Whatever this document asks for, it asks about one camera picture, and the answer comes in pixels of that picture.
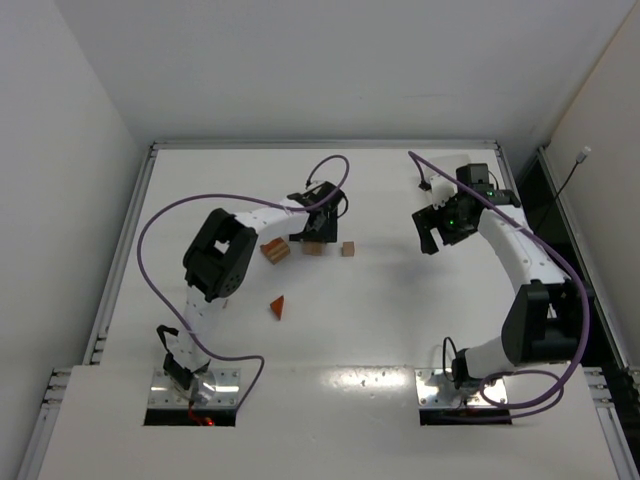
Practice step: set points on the light wood block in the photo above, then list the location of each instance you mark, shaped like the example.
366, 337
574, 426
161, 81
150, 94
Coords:
313, 248

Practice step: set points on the metal base plate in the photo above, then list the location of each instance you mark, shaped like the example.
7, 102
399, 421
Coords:
436, 392
213, 389

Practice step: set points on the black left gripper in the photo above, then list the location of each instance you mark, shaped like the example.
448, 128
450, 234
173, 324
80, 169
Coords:
320, 230

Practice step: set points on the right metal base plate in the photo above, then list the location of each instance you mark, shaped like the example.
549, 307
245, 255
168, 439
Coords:
436, 392

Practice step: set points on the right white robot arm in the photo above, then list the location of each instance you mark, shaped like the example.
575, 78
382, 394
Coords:
550, 317

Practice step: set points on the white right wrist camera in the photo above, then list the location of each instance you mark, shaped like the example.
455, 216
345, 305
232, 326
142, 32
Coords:
442, 190

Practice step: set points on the aluminium table frame rail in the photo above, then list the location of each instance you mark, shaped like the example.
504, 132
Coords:
102, 320

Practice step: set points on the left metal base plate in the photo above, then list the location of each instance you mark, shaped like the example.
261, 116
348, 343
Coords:
213, 389

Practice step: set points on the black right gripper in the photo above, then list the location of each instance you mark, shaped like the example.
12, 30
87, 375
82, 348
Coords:
430, 220

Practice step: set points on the orange triangle wood block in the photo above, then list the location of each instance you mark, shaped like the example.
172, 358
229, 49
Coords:
277, 307

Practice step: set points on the orange arch wood block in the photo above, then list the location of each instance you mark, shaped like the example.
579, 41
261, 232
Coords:
275, 251

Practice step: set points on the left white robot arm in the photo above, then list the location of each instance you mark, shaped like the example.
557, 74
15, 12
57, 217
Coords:
217, 261

